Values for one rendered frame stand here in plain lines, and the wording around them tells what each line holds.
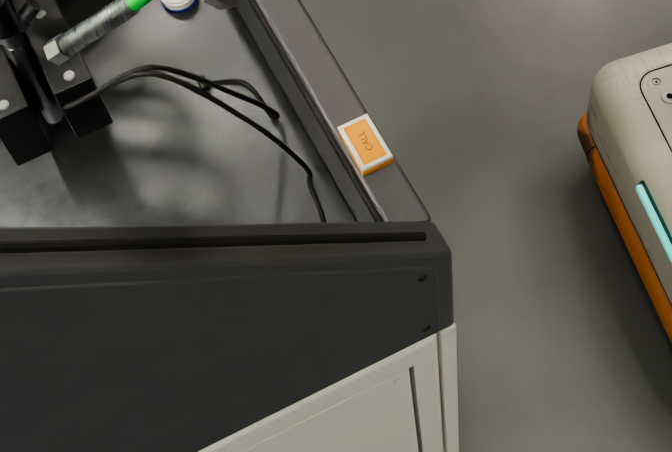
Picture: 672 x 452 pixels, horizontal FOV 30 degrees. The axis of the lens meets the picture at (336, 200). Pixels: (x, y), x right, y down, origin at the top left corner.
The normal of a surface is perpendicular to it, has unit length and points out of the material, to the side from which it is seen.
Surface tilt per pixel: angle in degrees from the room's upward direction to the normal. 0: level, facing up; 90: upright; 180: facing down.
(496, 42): 0
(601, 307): 0
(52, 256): 43
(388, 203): 0
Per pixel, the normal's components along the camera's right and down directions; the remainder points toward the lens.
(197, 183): -0.09, -0.47
